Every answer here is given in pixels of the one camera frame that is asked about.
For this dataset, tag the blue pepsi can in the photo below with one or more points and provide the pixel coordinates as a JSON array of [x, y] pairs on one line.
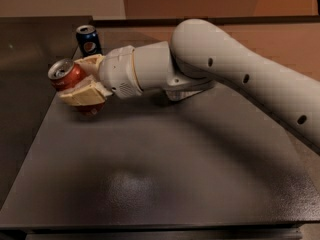
[[88, 40]]

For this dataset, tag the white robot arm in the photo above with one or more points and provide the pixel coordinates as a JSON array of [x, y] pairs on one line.
[[199, 54]]

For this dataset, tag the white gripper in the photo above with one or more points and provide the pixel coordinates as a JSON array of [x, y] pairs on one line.
[[116, 71]]

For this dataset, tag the red coke can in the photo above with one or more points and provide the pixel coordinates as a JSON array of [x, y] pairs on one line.
[[65, 74]]

